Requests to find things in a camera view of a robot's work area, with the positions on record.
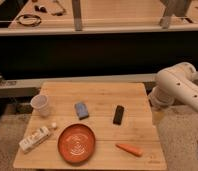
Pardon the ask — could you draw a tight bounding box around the metal clamp bracket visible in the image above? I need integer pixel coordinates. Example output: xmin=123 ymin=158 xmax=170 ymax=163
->
xmin=0 ymin=74 xmax=17 ymax=86

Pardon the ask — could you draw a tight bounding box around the black coiled cable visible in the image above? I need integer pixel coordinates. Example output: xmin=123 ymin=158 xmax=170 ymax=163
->
xmin=16 ymin=13 xmax=43 ymax=27

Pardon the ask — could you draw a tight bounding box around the orange carrot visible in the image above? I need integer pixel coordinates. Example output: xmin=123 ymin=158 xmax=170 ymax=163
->
xmin=116 ymin=143 xmax=143 ymax=157

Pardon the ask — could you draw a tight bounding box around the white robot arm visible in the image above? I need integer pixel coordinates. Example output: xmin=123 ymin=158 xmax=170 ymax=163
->
xmin=148 ymin=62 xmax=198 ymax=125

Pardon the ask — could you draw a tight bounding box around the grey metal post right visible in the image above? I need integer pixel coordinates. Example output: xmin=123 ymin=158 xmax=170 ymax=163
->
xmin=159 ymin=0 xmax=192 ymax=29

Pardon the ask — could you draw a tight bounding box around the small dark tool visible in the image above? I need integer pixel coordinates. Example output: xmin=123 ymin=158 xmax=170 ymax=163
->
xmin=34 ymin=5 xmax=47 ymax=13

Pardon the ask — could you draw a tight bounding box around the clear plastic cup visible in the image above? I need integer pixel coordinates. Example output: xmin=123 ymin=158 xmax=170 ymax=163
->
xmin=30 ymin=94 xmax=50 ymax=117

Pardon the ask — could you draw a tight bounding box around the orange ceramic bowl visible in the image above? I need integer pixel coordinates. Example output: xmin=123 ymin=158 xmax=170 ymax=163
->
xmin=57 ymin=124 xmax=96 ymax=164

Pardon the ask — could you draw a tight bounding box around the black phone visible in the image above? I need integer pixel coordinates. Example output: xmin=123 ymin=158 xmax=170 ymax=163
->
xmin=113 ymin=105 xmax=124 ymax=125

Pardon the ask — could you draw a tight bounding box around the blue sponge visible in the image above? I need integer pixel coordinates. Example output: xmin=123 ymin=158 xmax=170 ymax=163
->
xmin=75 ymin=102 xmax=89 ymax=120

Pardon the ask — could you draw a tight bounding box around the white tube bottle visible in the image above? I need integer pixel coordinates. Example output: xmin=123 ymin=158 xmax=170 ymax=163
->
xmin=19 ymin=122 xmax=57 ymax=153

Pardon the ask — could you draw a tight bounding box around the grey metal post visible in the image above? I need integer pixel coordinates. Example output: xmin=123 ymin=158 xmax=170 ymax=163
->
xmin=72 ymin=0 xmax=82 ymax=31
xmin=159 ymin=0 xmax=192 ymax=29

